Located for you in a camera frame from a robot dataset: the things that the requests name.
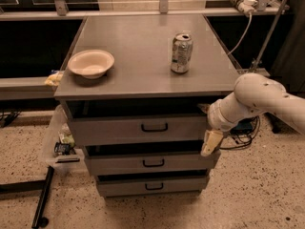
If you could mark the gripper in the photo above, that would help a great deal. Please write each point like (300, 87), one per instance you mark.
(215, 117)

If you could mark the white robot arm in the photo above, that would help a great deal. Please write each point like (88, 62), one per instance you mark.
(253, 94)

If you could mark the grey bottom drawer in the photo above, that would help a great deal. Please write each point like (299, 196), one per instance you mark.
(151, 186)

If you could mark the grey drawer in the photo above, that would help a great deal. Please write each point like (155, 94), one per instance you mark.
(149, 163)
(137, 129)
(151, 186)

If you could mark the grey middle drawer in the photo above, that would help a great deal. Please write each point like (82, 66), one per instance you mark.
(149, 163)

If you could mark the grey drawer cabinet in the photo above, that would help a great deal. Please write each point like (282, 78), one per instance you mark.
(141, 81)

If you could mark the grey top drawer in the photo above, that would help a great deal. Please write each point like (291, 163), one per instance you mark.
(137, 129)

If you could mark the crushed silver soda can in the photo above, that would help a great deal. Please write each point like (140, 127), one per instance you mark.
(182, 53)

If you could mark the white power strip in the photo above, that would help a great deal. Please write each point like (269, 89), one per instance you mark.
(244, 6)

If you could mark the white paper bowl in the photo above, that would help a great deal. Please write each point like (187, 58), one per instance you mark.
(91, 64)

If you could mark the clear plastic bin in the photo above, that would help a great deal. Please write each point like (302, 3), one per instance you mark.
(58, 147)

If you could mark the yellow crumpled wrapper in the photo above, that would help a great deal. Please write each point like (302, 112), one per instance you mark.
(54, 78)

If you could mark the black metal floor stand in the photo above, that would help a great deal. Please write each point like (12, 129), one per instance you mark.
(41, 186)

